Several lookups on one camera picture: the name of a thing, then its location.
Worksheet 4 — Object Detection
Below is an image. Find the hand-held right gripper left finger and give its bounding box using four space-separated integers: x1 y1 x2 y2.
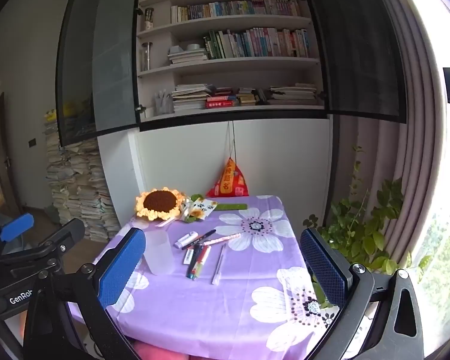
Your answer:
22 227 147 360

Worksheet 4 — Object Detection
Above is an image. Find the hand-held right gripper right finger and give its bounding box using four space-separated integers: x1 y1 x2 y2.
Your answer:
300 227 424 360

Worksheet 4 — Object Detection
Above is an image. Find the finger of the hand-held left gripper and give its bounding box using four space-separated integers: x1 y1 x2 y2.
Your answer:
20 218 86 267
0 213 35 259

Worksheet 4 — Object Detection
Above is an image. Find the frosted plastic cup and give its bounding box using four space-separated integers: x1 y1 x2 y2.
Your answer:
142 229 176 275

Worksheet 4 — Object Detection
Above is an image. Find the grey purple marker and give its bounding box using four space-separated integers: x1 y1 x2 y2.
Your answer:
173 232 200 250

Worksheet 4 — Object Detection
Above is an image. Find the blue pen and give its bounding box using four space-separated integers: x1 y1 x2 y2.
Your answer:
187 251 203 279

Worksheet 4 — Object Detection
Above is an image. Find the black marker pen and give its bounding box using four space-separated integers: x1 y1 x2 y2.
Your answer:
181 229 217 251

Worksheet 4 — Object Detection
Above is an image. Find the clear gel pen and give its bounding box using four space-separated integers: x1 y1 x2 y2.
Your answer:
211 243 227 286

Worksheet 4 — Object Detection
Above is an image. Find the pink checked pen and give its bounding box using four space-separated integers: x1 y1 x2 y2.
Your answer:
206 233 243 249

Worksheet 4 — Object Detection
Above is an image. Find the tall pile of paper booklets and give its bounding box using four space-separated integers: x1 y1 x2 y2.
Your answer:
43 118 121 242

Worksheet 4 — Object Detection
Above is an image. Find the green leafy plant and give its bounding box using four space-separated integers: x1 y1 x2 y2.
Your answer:
304 144 432 308

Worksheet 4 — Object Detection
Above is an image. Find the crochet sunflower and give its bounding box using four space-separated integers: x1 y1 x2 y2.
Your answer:
135 186 190 221

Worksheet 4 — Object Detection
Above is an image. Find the pink clothing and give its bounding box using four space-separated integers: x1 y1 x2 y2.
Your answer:
129 339 196 360

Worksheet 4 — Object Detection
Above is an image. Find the white ribbon flower wrap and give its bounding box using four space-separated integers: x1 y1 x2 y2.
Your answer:
155 195 219 227

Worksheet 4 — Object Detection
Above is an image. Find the purple floral tablecloth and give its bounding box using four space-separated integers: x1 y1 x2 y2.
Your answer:
68 194 340 360

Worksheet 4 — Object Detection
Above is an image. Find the red triangular pouch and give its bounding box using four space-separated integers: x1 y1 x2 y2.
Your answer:
206 156 250 198

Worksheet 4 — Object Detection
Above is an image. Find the white bookcase cabinet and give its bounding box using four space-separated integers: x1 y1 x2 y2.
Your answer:
97 0 334 233

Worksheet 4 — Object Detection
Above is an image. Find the clear pen holder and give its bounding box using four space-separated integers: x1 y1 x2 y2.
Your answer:
152 89 173 116

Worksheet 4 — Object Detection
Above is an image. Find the dark glass cabinet door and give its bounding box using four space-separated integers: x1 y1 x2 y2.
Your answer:
55 0 143 147
298 0 407 124

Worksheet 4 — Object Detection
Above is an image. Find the stack of flat books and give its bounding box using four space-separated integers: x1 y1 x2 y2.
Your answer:
171 83 213 112
235 87 268 106
267 82 320 106
167 47 209 65

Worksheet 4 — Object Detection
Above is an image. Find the stack of red books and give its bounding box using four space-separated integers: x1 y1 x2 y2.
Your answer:
205 87 239 109

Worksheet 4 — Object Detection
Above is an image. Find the row of green and pastel books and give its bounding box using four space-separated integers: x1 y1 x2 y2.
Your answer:
203 27 311 60

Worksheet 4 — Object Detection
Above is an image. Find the long row of upright books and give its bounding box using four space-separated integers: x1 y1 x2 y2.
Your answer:
171 0 302 24

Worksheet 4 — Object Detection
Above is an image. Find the thin hanging string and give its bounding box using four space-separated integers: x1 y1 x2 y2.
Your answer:
227 120 236 158

